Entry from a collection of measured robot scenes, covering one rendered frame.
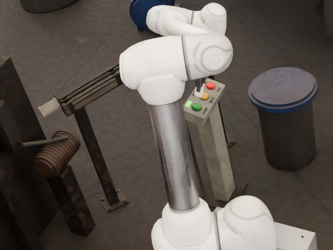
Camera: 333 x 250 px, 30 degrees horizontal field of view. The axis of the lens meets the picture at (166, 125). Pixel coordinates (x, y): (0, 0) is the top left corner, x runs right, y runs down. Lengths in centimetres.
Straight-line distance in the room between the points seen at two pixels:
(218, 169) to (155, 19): 88
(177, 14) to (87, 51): 227
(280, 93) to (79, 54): 196
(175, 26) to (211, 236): 71
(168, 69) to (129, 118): 198
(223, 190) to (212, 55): 135
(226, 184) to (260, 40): 143
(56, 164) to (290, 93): 110
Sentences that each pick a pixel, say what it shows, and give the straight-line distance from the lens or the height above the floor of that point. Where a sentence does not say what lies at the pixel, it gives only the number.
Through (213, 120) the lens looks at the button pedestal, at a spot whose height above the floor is 49.
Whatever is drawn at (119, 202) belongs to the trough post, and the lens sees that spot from 316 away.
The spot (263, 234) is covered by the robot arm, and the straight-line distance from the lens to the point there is 199.
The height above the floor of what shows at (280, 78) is 43.
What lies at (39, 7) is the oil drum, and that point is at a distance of 522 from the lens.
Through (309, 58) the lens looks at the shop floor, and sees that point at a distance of 388.
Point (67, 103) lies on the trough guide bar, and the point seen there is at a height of 68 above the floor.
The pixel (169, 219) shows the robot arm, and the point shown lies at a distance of 198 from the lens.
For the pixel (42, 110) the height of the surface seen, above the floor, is 69.
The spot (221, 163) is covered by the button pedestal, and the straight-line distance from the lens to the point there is 285.
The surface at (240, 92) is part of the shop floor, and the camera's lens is 368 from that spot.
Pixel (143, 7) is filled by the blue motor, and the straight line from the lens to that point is 429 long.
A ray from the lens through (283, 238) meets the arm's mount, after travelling 225.
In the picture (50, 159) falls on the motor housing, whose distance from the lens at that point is 274.
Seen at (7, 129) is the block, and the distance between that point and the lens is 271.
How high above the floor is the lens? 215
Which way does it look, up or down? 37 degrees down
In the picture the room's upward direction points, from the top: 16 degrees counter-clockwise
